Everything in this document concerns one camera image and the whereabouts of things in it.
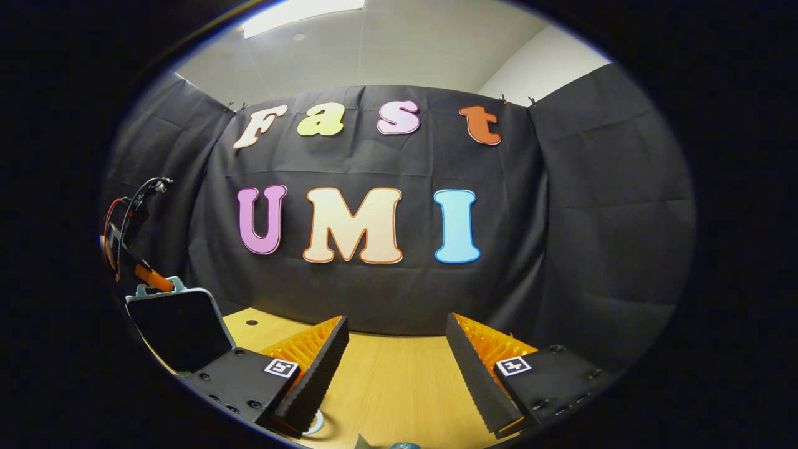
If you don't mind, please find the light blue suitcase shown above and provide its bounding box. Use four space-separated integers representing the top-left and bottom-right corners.
125 276 326 436

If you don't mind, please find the red cable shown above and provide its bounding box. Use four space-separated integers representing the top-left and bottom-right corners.
103 196 128 263

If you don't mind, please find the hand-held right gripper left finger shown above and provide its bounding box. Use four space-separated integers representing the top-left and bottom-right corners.
181 315 350 439

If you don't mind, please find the black backdrop cloth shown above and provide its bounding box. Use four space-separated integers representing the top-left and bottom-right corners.
100 62 698 375

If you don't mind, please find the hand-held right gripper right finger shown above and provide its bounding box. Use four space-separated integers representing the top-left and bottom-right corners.
445 312 618 438

